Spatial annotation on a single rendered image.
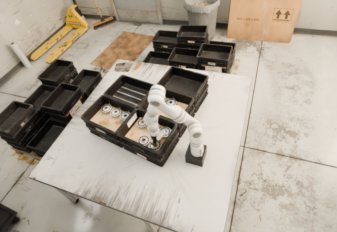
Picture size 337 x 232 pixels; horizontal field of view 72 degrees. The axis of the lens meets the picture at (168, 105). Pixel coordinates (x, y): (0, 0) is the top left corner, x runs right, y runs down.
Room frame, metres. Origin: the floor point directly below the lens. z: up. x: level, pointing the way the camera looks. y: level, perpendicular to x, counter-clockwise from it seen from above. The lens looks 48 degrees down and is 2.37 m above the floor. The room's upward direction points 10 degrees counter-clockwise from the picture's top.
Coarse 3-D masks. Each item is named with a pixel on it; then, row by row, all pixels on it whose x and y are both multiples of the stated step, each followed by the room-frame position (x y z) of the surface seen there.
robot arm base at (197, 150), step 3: (192, 144) 0.88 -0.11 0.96; (198, 144) 0.86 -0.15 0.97; (201, 144) 0.87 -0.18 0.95; (192, 147) 0.88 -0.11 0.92; (195, 147) 0.86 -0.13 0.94; (198, 147) 0.86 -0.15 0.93; (201, 147) 0.87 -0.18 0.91; (192, 150) 0.88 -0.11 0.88; (195, 150) 0.86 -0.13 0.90; (198, 150) 0.86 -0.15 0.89; (201, 150) 0.86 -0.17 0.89; (192, 153) 0.88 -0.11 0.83; (195, 153) 0.86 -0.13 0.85; (198, 153) 0.86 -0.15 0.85; (201, 153) 0.86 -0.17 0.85; (195, 156) 0.87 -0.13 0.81; (198, 156) 0.86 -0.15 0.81; (201, 156) 0.86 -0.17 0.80
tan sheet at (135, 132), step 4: (136, 124) 1.25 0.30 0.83; (132, 128) 1.22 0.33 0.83; (136, 128) 1.21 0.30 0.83; (128, 132) 1.18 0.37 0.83; (132, 132) 1.18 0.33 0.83; (136, 132) 1.17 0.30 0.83; (140, 132) 1.16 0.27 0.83; (144, 132) 1.15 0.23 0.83; (148, 132) 1.15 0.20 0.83; (128, 136) 1.14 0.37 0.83; (132, 136) 1.14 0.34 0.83; (136, 136) 1.13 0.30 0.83; (148, 136) 1.11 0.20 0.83; (136, 140) 1.09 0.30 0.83; (164, 140) 1.04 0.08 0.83
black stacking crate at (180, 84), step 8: (168, 72) 1.75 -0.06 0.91; (176, 72) 1.78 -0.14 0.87; (184, 72) 1.72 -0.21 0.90; (168, 80) 1.73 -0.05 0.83; (176, 80) 1.71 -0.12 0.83; (184, 80) 1.69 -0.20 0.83; (192, 80) 1.67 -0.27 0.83; (200, 80) 1.62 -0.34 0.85; (176, 88) 1.60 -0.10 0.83; (184, 88) 1.58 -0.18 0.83; (192, 88) 1.56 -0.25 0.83; (200, 96) 1.44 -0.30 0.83
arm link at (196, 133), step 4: (192, 124) 0.92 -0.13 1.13; (196, 124) 0.92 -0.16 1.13; (188, 128) 0.92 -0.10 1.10; (192, 128) 0.89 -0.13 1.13; (196, 128) 0.88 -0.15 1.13; (200, 128) 0.89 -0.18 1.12; (192, 132) 0.87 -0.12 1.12; (196, 132) 0.86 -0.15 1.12; (200, 132) 0.86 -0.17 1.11; (192, 136) 0.86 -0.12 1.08; (196, 136) 0.86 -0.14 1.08; (200, 136) 0.86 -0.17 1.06; (192, 140) 0.87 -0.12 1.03; (196, 140) 0.86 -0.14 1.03; (200, 140) 0.86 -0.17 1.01; (196, 144) 0.86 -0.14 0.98
